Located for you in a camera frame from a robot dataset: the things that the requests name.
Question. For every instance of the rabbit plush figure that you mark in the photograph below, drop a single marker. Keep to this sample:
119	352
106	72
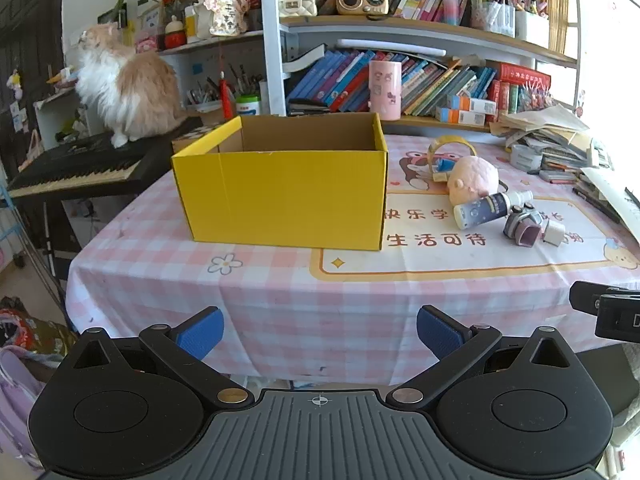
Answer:
222	10

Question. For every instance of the white printed worksheet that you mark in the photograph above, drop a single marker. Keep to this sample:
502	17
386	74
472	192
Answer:
615	195

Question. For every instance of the small red dictionary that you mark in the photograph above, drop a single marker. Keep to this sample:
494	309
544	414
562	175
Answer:
505	100
494	102

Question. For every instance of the pastel striped bottle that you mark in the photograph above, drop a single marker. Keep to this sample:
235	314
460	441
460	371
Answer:
451	2

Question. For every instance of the pink plush pig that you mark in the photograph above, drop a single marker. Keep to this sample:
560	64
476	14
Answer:
475	175

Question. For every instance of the white green-lidded wipes canister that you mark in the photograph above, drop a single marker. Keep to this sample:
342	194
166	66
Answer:
248	106

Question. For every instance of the small hanging plush toy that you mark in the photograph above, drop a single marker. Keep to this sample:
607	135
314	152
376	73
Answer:
15	82

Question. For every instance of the clear jar of pens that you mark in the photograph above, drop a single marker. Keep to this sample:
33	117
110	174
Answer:
492	17

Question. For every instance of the dark metal door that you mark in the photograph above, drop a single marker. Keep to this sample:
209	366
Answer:
30	35

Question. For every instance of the grey purple toy car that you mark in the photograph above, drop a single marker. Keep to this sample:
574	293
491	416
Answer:
522	225

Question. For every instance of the fluffy orange white cat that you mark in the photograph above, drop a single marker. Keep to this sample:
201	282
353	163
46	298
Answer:
135	90

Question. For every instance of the black electronic keyboard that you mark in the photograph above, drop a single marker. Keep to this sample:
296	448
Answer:
75	165

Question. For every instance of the pink cartoon cylinder cup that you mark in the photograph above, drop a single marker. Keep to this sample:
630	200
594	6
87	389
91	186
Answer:
385	90

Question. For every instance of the messy stack of papers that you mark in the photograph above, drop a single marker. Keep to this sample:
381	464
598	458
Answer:
545	125

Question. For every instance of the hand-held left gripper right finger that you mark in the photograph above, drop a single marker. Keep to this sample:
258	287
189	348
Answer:
440	332

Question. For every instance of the red patterned bag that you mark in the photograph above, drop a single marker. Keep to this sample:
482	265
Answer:
15	325

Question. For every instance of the small blue spray bottle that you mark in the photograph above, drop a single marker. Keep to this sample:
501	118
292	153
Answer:
480	210

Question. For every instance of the red hanging tassel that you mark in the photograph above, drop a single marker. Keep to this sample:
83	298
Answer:
226	100

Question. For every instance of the white charger plug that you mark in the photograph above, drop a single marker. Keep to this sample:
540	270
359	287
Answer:
554	234

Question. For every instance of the pink checkered tablecloth desktop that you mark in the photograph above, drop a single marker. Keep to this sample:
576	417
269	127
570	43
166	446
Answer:
250	285

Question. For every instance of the yellow cardboard box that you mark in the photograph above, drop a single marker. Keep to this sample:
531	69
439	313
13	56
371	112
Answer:
280	200

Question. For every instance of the wooden chessboard box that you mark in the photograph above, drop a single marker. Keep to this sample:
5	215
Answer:
192	135

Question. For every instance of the cartoon wall sticker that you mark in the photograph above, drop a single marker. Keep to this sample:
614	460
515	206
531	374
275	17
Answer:
581	105

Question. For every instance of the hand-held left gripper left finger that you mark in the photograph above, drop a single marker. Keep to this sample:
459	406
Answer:
202	335

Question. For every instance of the row of blue picture books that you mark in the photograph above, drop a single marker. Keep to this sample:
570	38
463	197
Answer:
340	77

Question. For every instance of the orange white carton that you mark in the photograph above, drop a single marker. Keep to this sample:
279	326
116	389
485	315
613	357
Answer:
475	104
460	117

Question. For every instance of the white storage box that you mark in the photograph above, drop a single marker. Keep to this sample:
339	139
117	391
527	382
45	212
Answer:
532	27

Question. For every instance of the pen holder with pens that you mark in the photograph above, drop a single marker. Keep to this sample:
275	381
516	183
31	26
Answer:
205	110

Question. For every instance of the purple backpack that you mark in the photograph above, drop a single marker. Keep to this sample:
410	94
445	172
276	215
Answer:
17	400

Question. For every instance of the white lamp bar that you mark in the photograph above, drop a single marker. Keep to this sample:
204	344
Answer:
390	47

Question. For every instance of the white wooden bookshelf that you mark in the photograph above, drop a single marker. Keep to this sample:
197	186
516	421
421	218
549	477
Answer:
272	35

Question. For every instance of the large red dictionary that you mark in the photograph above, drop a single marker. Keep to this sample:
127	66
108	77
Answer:
520	76

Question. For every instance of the green potted plant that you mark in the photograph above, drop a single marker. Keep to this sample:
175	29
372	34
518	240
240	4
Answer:
120	10

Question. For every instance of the red apple-shaped jar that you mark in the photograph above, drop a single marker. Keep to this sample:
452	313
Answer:
175	39

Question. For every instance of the bag of colourful candy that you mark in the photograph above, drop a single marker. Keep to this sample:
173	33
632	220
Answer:
535	99

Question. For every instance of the yellow tape roll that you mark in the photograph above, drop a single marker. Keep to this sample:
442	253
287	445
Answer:
450	141

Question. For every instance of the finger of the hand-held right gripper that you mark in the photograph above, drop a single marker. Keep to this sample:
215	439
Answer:
585	297

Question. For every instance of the golden retro radio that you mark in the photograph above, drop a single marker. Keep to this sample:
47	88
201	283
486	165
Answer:
360	1

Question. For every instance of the black keyboard stand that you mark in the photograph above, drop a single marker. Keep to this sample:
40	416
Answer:
62	230

